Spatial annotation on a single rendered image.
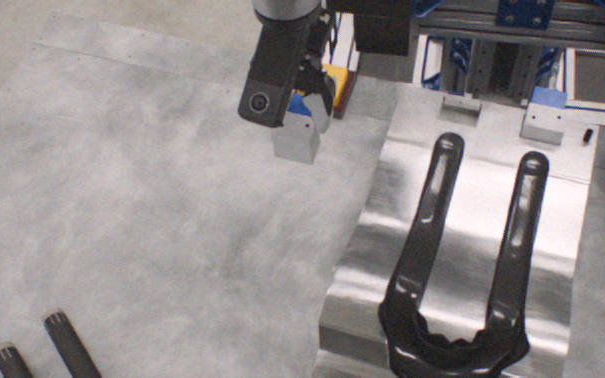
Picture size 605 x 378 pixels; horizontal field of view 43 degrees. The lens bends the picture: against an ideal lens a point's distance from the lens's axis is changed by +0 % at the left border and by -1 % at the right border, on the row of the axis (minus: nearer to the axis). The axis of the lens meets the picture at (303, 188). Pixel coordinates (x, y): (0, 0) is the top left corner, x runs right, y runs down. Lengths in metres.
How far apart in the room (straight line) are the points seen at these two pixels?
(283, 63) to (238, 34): 1.56
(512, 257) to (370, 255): 0.17
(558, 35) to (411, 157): 0.48
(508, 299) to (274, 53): 0.37
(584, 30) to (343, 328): 0.74
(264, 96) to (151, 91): 0.45
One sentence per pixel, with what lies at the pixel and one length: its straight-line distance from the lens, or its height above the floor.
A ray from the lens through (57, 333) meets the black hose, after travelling 1.02.
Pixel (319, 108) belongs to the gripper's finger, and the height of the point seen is 1.00.
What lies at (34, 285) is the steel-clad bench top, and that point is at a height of 0.80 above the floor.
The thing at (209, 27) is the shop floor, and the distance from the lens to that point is 2.40.
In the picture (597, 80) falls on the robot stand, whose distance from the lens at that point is 2.01.
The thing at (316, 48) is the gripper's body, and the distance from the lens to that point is 0.84.
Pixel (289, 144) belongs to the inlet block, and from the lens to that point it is 0.95.
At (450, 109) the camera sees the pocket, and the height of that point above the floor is 0.86.
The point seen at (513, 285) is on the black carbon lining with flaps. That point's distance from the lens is 0.91.
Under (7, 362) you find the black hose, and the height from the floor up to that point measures 0.83.
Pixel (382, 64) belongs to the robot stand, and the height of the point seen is 0.21.
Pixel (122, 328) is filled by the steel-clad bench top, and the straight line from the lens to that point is 1.03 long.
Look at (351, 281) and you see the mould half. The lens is 0.86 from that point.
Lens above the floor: 1.72
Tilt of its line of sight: 59 degrees down
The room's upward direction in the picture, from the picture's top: 9 degrees counter-clockwise
